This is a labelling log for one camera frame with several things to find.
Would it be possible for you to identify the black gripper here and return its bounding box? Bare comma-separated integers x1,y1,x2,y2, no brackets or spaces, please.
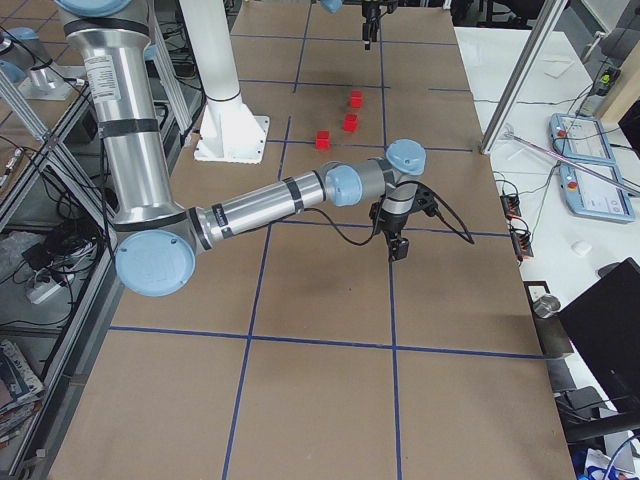
361,0,398,51
369,202,410,263

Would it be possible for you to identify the red wooden cube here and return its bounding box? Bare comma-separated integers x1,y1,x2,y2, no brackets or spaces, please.
315,130,331,150
342,113,359,133
349,90,363,109

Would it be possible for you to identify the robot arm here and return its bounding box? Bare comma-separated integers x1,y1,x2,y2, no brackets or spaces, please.
319,0,399,51

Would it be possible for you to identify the metal cup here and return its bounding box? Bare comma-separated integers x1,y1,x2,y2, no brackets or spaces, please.
532,293,561,319

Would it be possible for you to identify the lower teach pendant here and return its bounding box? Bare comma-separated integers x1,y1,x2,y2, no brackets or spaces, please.
559,163,636,223

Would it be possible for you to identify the teach pendant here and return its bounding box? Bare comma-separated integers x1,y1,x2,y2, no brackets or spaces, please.
549,113,616,164
559,163,636,223

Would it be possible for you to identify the upper teach pendant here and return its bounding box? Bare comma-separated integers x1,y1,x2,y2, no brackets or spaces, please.
549,113,616,164

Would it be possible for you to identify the black laptop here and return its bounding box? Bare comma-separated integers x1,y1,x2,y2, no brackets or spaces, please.
559,258,639,412

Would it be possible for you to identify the white power strip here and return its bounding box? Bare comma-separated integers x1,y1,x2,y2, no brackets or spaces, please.
26,279,66,305

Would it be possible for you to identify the stack of books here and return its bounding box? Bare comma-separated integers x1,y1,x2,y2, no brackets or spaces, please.
1,339,46,448

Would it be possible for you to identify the aluminium frame post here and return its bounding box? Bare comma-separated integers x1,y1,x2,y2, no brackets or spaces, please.
479,0,568,155

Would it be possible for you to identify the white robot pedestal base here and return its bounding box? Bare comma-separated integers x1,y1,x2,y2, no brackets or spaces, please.
180,0,270,164

